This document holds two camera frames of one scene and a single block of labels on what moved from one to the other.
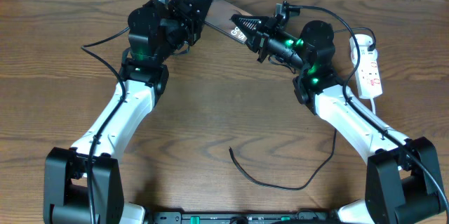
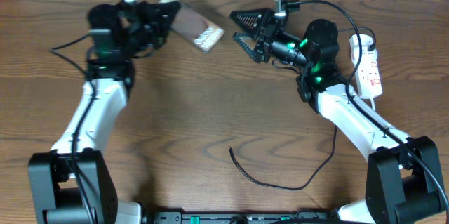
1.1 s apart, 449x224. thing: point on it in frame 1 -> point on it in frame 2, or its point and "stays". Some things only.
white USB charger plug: (363, 41) stays
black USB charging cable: (334, 135) stays
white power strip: (367, 74) stays
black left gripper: (187, 16) -> (151, 20)
